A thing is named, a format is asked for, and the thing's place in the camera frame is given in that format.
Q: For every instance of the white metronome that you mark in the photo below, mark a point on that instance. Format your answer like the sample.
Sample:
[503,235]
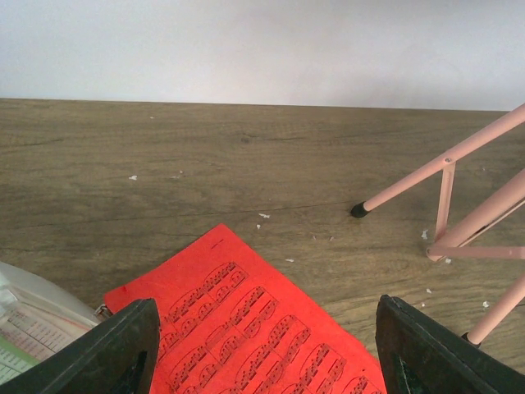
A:
[38,319]

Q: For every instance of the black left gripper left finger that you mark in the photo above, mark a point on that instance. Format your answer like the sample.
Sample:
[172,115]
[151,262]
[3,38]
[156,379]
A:
[117,356]

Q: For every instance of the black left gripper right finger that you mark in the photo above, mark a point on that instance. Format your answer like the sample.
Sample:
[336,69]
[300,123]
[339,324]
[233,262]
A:
[418,355]

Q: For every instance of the red sheet music page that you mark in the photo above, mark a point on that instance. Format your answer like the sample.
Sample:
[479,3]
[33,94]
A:
[231,323]

